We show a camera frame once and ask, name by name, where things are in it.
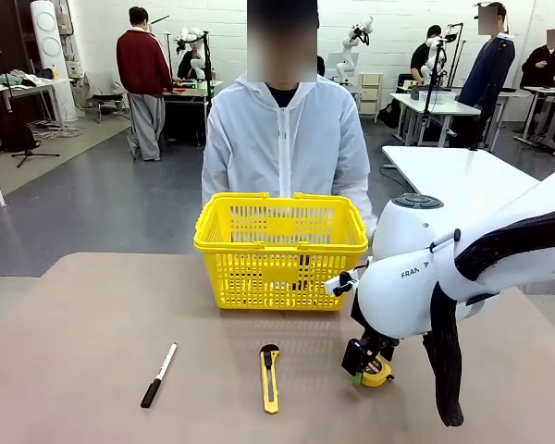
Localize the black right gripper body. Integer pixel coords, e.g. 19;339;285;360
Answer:
361;333;401;362

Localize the yellow tape measure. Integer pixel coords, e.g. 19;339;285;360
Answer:
359;356;396;389

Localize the black stapler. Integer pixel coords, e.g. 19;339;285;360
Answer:
297;253;316;291

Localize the person's left forearm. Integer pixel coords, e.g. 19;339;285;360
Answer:
349;182;378;241

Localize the yellow plastic shopping basket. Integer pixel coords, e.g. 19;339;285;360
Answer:
192;191;370;312

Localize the person in white jacket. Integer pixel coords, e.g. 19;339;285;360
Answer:
201;0;378;241

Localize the person black and white top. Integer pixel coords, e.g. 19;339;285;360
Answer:
410;25;443;80

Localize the person in navy clothes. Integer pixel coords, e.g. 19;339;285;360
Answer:
456;2;517;150

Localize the seated person in black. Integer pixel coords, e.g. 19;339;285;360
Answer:
520;28;555;90

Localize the seated person dark hair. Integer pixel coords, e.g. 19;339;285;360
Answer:
177;45;204;80

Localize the yellow utility knife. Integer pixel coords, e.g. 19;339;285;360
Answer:
259;343;281;414

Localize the large white table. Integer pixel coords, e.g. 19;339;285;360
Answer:
381;145;542;218

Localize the white marker black cap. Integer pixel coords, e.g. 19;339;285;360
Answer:
140;341;179;409

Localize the long white table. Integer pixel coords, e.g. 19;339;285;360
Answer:
389;92;483;148

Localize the white drawer cabinet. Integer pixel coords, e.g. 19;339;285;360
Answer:
359;72;383;122

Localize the black pole stand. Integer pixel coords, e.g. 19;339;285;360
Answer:
202;30;215;119

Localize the black chair with grey jacket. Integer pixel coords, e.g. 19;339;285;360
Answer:
83;71;130;124

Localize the man in red sweater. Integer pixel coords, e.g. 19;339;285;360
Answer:
116;6;174;162

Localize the black tripod stand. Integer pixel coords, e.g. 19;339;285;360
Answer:
0;48;61;168

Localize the cluttered grey table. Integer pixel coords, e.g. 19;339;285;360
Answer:
0;68;75;140

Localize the white tower air conditioner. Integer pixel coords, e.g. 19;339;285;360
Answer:
30;0;80;122

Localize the black cable sleeve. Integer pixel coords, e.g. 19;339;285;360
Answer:
423;206;555;427

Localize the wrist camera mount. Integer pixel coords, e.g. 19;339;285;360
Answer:
326;271;360;298

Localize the black camera stand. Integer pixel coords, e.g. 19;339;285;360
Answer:
421;39;448;149

